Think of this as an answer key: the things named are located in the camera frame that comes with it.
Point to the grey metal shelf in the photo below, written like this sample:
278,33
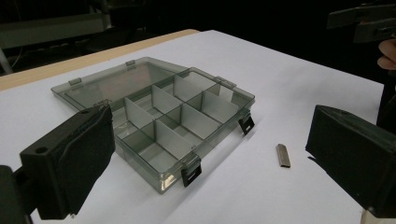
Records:
49,29

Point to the small metal staple strip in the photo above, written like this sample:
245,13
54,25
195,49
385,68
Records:
283,155

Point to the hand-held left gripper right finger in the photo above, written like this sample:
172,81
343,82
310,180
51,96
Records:
351,155

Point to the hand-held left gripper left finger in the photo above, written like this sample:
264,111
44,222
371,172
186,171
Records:
73,161

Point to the clear grey compartment box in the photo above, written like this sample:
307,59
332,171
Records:
168,124

